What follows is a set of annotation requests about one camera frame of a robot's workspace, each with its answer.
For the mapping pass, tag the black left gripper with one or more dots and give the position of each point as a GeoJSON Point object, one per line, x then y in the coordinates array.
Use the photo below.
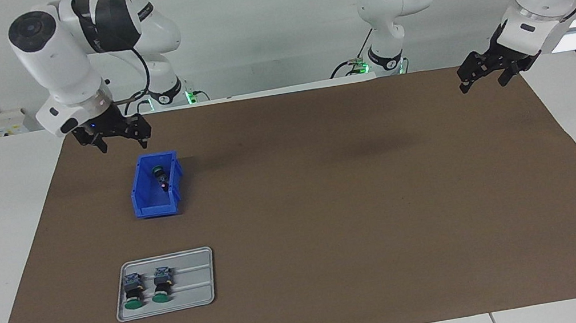
{"type": "Point", "coordinates": [497, 59]}

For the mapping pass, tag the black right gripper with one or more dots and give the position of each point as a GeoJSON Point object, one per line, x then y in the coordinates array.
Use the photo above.
{"type": "Point", "coordinates": [106, 124]}

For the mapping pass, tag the green push button switch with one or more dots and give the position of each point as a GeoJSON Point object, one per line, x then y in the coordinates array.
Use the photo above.
{"type": "Point", "coordinates": [133, 291]}
{"type": "Point", "coordinates": [160, 177]}
{"type": "Point", "coordinates": [161, 285]}

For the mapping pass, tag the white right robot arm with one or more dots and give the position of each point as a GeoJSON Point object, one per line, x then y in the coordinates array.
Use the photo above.
{"type": "Point", "coordinates": [57, 53]}

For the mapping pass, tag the blue plastic bin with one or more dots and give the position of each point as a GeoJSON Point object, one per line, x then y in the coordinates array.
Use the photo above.
{"type": "Point", "coordinates": [152, 200]}

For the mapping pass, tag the silver metal tray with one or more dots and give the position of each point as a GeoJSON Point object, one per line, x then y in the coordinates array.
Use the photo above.
{"type": "Point", "coordinates": [193, 292]}

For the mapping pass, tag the brown table mat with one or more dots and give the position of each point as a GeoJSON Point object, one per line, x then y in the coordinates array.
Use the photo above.
{"type": "Point", "coordinates": [392, 237]}

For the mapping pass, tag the white wall socket box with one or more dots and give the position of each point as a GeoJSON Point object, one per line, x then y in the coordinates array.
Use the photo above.
{"type": "Point", "coordinates": [1, 123]}

